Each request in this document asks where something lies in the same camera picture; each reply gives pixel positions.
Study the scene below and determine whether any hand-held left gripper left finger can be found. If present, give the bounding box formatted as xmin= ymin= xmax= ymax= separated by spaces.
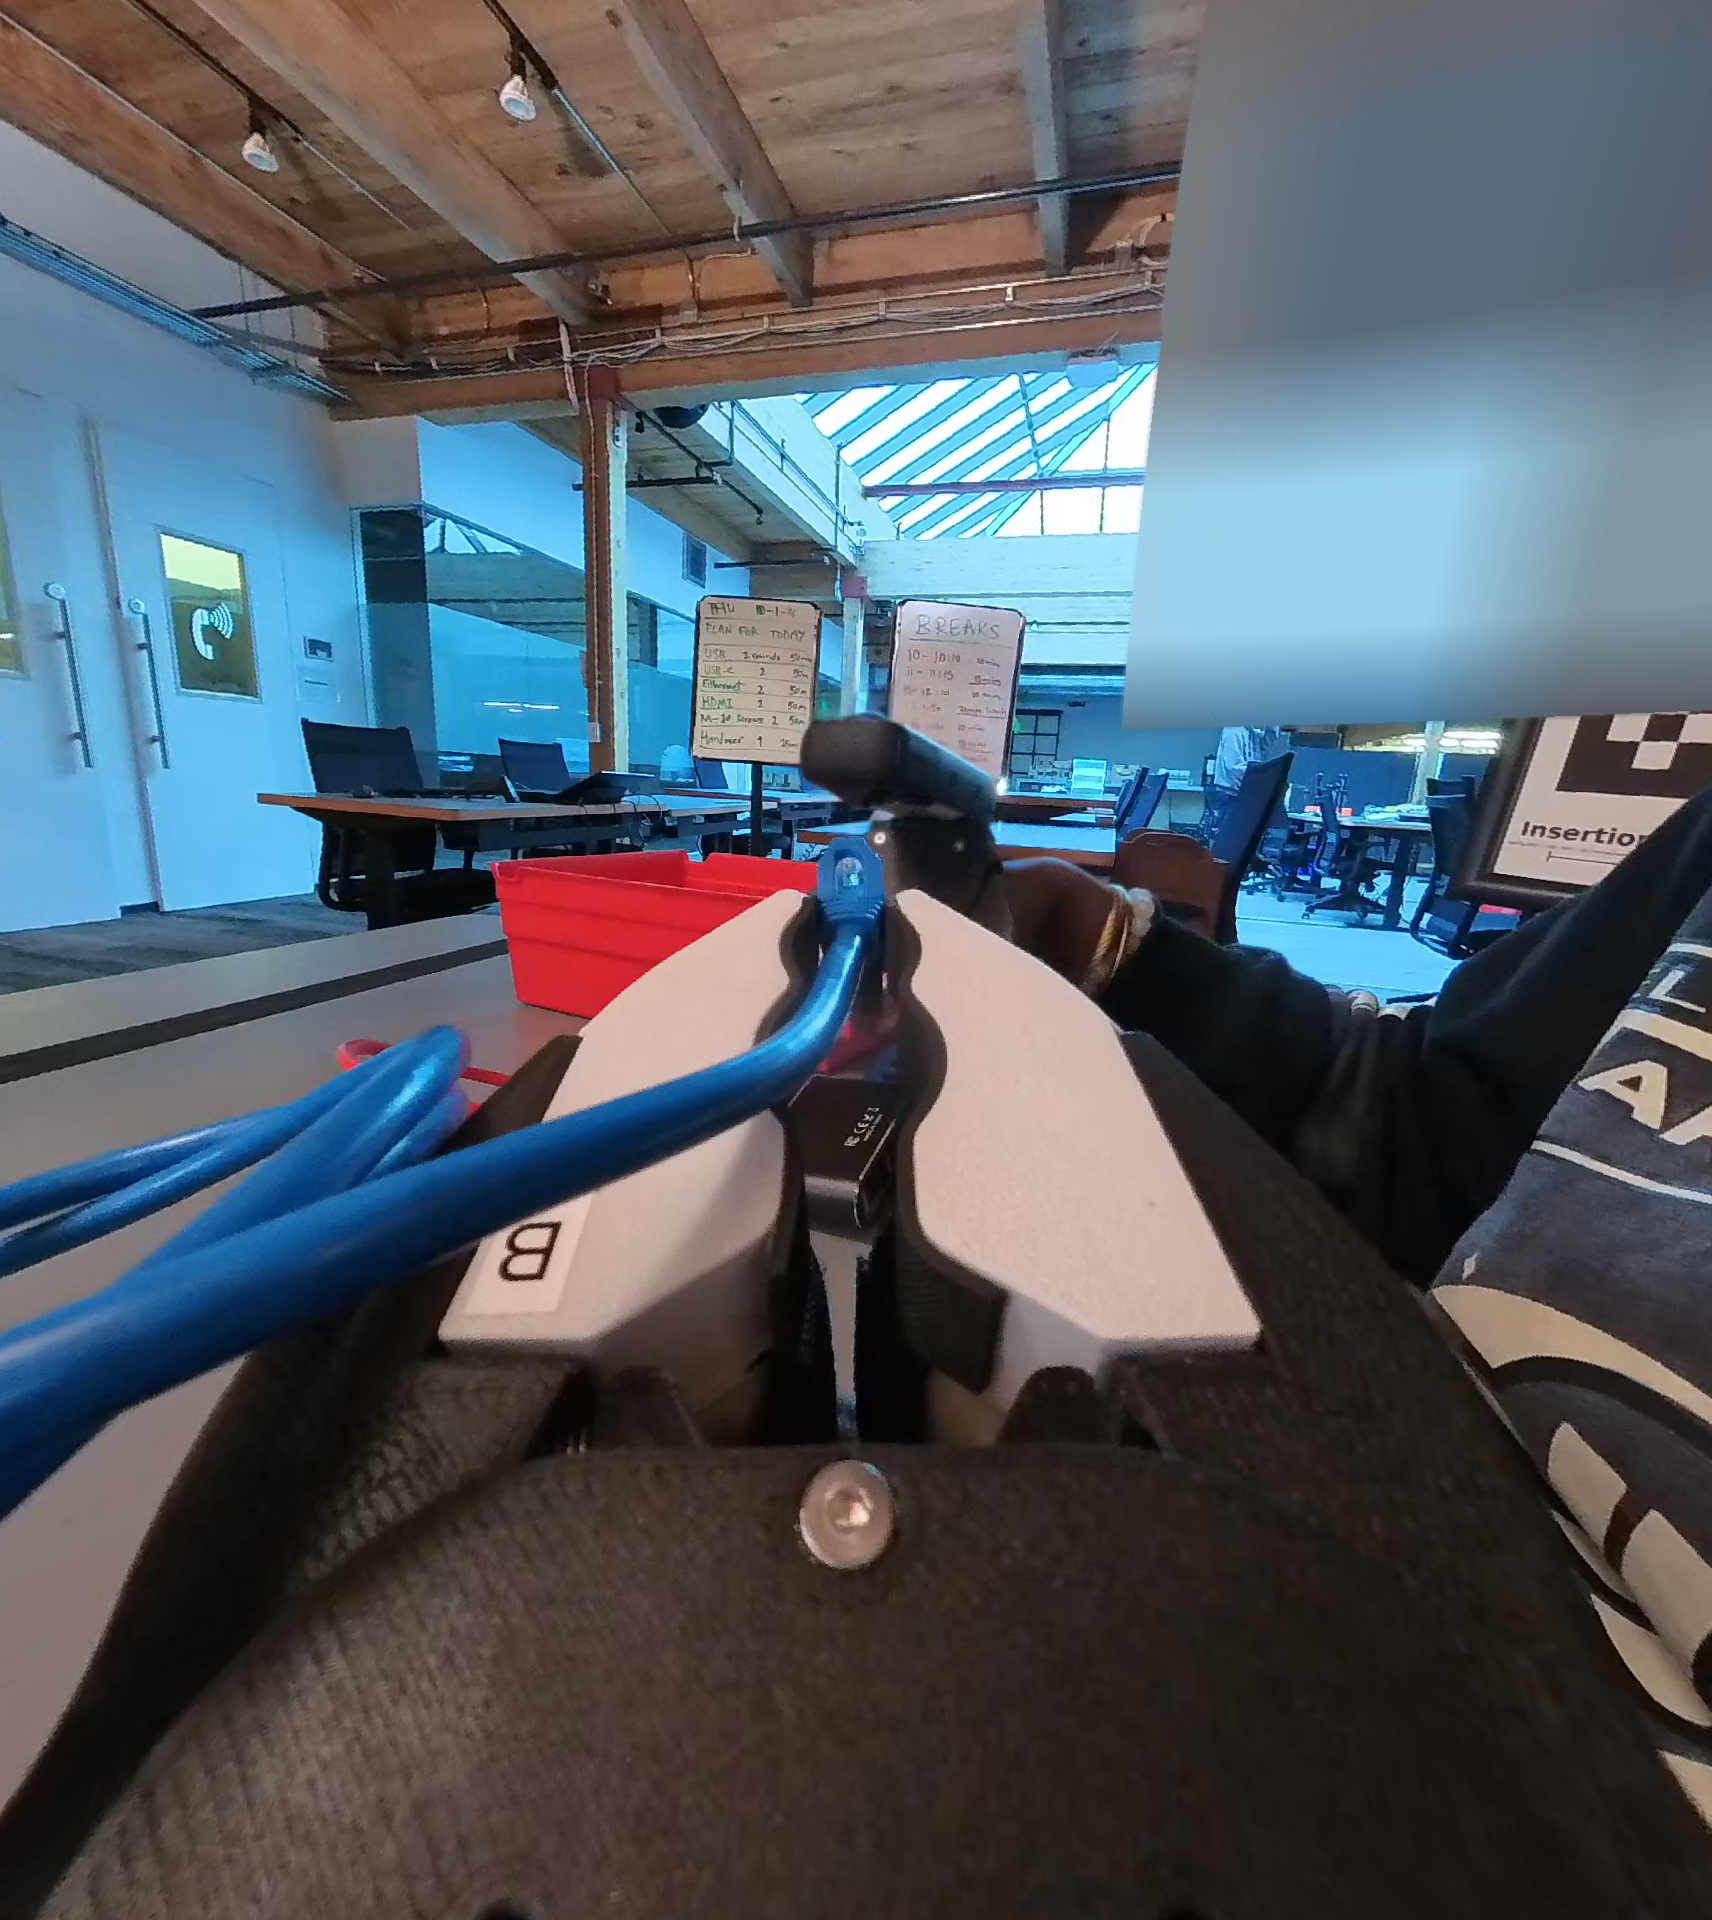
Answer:
xmin=435 ymin=888 xmax=817 ymax=1373

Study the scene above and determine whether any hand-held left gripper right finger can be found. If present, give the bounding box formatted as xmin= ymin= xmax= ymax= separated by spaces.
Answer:
xmin=890 ymin=888 xmax=1264 ymax=1378

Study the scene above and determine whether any black ethernet hub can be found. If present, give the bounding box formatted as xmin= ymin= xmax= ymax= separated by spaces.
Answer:
xmin=780 ymin=1051 xmax=907 ymax=1242

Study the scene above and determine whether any blue ethernet cable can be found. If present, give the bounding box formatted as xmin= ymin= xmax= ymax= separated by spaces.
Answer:
xmin=0 ymin=837 xmax=892 ymax=1610

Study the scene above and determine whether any red ethernet cable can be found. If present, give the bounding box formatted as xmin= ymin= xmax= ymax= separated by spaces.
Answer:
xmin=333 ymin=1035 xmax=514 ymax=1093

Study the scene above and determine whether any person's right forearm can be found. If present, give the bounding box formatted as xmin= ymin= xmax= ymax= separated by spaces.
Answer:
xmin=1110 ymin=704 xmax=1712 ymax=1281

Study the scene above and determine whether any person's right hand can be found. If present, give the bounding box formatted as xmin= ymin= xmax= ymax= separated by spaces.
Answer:
xmin=997 ymin=859 xmax=1145 ymax=997

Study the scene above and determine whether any handwritten whiteboard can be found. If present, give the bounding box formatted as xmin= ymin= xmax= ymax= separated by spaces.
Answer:
xmin=690 ymin=595 xmax=825 ymax=859
xmin=888 ymin=600 xmax=1027 ymax=786

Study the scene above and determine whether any brown wooden chair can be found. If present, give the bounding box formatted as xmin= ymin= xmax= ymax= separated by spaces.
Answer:
xmin=1110 ymin=829 xmax=1236 ymax=949

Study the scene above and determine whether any red plastic bin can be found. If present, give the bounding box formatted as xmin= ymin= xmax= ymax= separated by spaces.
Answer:
xmin=489 ymin=853 xmax=820 ymax=1022

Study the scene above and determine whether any wooden table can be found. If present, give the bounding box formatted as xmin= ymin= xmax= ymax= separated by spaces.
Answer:
xmin=257 ymin=786 xmax=756 ymax=931

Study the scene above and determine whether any framed marker sign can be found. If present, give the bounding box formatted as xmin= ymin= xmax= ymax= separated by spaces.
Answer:
xmin=1461 ymin=704 xmax=1712 ymax=912

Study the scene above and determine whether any person's dark printed hoodie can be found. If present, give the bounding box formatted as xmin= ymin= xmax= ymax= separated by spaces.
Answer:
xmin=1426 ymin=841 xmax=1712 ymax=1920

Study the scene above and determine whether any gold bracelet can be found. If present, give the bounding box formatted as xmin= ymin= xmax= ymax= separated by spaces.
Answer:
xmin=1080 ymin=885 xmax=1161 ymax=997

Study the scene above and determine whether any wooden post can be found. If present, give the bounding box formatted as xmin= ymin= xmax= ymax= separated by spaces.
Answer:
xmin=577 ymin=392 xmax=633 ymax=779

